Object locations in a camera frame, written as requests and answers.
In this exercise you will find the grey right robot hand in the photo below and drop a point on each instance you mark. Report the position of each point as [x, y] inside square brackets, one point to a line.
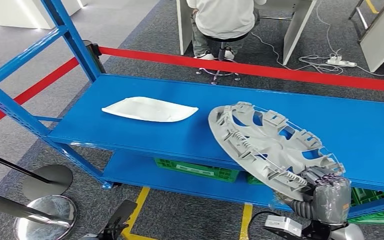
[331, 202]

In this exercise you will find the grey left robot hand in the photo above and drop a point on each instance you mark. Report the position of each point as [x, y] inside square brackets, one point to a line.
[124, 212]

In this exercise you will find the grey plastic wheel hubcap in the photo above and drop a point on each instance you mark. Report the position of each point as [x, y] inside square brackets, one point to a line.
[251, 155]

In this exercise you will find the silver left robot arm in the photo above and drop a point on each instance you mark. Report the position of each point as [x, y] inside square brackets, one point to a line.
[91, 237]

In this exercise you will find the white curved plastic part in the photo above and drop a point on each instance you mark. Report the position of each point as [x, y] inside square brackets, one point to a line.
[145, 109]

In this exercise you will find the blue metal shelf rack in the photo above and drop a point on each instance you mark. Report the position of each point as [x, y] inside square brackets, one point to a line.
[278, 109]

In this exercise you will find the yellow floor tape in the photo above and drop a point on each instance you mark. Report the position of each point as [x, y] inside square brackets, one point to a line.
[139, 205]
[246, 222]

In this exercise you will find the chrome stanchion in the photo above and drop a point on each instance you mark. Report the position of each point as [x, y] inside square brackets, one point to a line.
[46, 215]

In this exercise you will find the black stanchion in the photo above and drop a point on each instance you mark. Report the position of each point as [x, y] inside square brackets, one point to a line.
[49, 179]

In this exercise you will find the green crate with white label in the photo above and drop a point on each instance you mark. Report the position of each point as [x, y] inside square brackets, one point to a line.
[195, 169]

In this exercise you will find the white power strip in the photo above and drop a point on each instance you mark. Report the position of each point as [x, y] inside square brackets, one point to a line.
[341, 62]

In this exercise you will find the red barrier belt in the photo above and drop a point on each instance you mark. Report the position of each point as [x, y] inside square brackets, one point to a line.
[245, 68]
[29, 92]

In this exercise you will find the black stool with chrome base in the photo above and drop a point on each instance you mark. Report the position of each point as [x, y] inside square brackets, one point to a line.
[222, 49]

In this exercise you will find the person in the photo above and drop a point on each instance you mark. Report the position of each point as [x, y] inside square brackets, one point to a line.
[225, 16]

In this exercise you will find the white display counter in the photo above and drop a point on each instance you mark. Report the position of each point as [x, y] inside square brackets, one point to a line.
[19, 13]

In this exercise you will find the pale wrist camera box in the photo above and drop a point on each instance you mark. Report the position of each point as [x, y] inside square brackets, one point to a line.
[283, 226]

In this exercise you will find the black barrier post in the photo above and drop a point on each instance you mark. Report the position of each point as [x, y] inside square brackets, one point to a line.
[96, 59]

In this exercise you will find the grey metal frame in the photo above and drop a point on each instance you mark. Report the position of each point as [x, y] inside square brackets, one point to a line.
[362, 18]

